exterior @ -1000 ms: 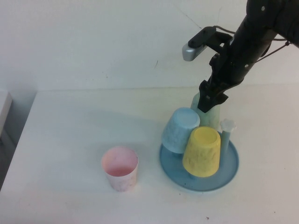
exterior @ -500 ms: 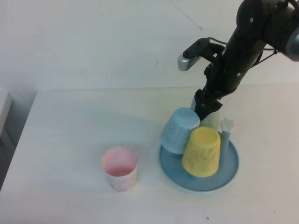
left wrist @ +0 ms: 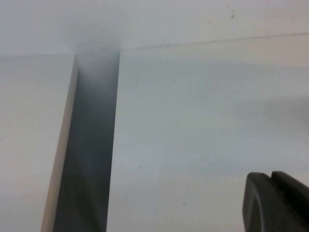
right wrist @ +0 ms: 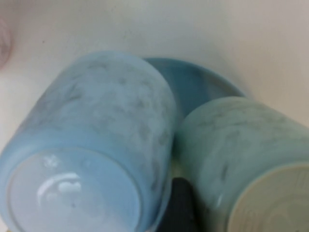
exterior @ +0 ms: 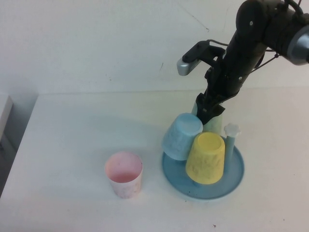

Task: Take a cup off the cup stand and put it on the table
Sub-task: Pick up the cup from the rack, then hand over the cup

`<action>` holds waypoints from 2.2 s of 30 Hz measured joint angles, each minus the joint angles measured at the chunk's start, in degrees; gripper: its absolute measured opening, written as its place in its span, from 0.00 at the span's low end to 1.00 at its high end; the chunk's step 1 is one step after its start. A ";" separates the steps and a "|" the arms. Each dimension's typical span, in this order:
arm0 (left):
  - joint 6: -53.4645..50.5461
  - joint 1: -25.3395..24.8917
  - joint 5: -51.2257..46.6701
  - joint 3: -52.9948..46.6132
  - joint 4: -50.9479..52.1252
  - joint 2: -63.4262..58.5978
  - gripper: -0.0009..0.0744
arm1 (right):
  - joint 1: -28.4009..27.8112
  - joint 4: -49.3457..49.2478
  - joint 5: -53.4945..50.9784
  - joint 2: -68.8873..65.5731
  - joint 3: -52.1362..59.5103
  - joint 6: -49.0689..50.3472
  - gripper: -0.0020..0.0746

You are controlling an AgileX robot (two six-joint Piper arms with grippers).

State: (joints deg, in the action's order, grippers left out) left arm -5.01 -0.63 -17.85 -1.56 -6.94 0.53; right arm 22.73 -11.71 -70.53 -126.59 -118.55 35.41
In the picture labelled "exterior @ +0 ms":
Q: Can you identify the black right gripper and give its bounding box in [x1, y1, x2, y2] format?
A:
[196, 56, 250, 126]

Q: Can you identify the green plastic cup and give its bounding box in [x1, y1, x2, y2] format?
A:
[192, 101, 223, 134]

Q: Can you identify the light blue plastic cup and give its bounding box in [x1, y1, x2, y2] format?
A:
[161, 113, 203, 160]

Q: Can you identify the yellow plastic cup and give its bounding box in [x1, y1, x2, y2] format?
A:
[185, 132, 226, 185]

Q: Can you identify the blue cup stand with pegs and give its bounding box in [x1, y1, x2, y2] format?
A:
[161, 123, 245, 200]

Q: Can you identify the pink plastic cup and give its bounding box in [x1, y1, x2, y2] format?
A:
[104, 151, 143, 199]

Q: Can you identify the beige white side furniture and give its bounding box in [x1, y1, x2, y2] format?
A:
[0, 94, 14, 148]

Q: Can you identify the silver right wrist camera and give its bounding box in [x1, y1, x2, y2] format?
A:
[177, 40, 227, 76]

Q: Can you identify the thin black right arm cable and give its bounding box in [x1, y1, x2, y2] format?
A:
[251, 49, 281, 73]

